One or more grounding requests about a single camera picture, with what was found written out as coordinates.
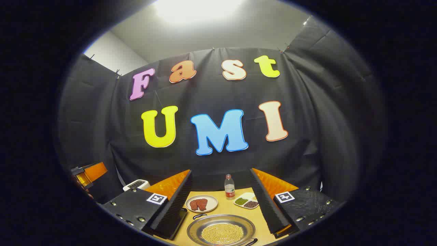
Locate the round beige plate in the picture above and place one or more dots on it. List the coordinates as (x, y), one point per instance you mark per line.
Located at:
(211, 201)

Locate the clear plastic water bottle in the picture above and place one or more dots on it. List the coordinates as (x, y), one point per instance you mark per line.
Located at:
(229, 191)

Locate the white divided dish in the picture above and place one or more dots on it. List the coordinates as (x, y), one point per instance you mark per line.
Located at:
(246, 197)

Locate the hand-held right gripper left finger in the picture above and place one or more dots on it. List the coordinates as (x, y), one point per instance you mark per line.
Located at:
(174, 212)

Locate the heap of soybeans in pot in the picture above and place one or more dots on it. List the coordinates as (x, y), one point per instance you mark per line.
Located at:
(222, 234)

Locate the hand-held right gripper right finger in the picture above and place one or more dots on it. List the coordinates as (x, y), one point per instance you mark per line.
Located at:
(269, 208)

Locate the white toaster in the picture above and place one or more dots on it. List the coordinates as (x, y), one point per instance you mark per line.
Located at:
(135, 185)

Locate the pile of green mung beans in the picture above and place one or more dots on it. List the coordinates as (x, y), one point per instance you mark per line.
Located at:
(241, 201)

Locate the black backdrop cloth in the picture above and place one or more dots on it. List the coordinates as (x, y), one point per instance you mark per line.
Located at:
(205, 92)

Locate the red-brown meat piece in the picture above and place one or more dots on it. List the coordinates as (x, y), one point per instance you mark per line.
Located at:
(195, 204)
(203, 204)

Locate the pile of dark red beans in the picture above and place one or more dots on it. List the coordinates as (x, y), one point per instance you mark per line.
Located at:
(251, 204)

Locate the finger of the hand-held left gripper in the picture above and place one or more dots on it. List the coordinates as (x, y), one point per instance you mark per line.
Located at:
(95, 172)

